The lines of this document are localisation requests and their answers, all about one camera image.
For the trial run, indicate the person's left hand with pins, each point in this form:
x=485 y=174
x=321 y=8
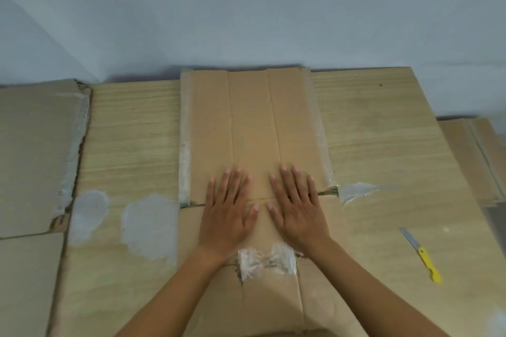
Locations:
x=225 y=222

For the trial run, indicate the person's right hand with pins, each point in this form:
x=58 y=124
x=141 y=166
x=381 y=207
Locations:
x=302 y=222

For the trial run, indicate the plain brown cardboard box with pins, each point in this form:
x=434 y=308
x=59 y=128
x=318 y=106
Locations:
x=249 y=119
x=466 y=155

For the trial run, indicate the yellow utility knife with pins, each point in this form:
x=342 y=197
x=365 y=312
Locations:
x=429 y=263

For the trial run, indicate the brown cardboard box yellow sides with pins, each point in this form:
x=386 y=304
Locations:
x=35 y=151

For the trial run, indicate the person's right forearm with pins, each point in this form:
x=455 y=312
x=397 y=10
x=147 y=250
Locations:
x=367 y=297

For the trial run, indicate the person's left forearm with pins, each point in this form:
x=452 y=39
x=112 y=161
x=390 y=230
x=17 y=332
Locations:
x=174 y=297

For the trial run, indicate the light wooden table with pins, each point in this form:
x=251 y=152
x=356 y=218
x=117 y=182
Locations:
x=375 y=131

